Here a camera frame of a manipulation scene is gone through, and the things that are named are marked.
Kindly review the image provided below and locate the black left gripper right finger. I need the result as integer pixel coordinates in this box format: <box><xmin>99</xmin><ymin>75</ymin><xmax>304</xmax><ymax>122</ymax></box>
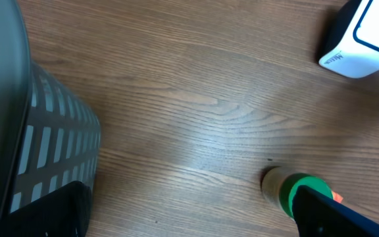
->
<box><xmin>292</xmin><ymin>186</ymin><xmax>379</xmax><ymax>237</ymax></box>

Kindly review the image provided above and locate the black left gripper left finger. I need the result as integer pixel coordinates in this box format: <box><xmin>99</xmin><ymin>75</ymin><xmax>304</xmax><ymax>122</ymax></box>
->
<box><xmin>0</xmin><ymin>181</ymin><xmax>92</xmax><ymax>237</ymax></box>

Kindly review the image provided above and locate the small orange box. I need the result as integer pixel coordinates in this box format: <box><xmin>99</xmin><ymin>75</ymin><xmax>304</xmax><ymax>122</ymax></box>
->
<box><xmin>332</xmin><ymin>191</ymin><xmax>343</xmax><ymax>203</ymax></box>

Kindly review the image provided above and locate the green lid jar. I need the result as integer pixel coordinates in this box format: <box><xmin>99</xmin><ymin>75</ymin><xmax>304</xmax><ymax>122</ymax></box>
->
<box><xmin>261</xmin><ymin>167</ymin><xmax>333</xmax><ymax>219</ymax></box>

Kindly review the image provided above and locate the white barcode scanner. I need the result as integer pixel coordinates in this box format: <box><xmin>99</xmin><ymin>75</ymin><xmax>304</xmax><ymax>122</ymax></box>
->
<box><xmin>318</xmin><ymin>0</ymin><xmax>379</xmax><ymax>78</ymax></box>

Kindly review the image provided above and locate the grey plastic mesh basket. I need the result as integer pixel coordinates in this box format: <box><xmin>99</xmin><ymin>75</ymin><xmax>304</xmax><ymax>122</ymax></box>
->
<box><xmin>0</xmin><ymin>0</ymin><xmax>101</xmax><ymax>224</ymax></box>

